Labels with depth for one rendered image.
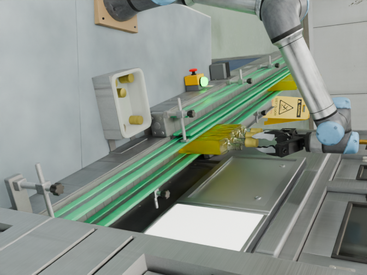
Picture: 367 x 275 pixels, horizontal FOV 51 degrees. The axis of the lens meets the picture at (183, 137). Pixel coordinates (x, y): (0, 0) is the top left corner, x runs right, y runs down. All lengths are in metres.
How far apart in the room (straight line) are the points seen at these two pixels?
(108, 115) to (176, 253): 0.95
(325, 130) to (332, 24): 6.09
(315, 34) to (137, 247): 6.96
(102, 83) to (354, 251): 0.91
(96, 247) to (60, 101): 0.82
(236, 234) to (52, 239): 0.69
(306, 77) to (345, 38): 6.06
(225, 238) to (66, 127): 0.60
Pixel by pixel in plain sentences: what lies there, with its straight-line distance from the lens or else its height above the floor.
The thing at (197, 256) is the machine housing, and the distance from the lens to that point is 0.43.
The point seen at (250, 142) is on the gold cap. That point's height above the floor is 1.17.
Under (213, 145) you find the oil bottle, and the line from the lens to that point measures 1.46.
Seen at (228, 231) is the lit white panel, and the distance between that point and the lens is 1.15.
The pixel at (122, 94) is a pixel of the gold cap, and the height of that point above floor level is 0.81.
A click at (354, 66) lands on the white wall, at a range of 7.29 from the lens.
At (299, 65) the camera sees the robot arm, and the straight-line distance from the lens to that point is 1.19.
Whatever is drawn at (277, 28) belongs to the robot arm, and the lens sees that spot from 1.17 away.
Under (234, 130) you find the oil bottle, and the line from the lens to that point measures 1.55.
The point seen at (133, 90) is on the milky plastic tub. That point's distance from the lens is 1.45.
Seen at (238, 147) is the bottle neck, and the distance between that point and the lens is 1.43.
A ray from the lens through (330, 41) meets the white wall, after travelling 7.28.
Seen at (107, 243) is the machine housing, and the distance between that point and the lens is 0.49.
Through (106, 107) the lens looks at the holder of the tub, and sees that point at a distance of 1.34.
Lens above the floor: 1.69
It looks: 31 degrees down
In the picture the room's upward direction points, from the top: 91 degrees clockwise
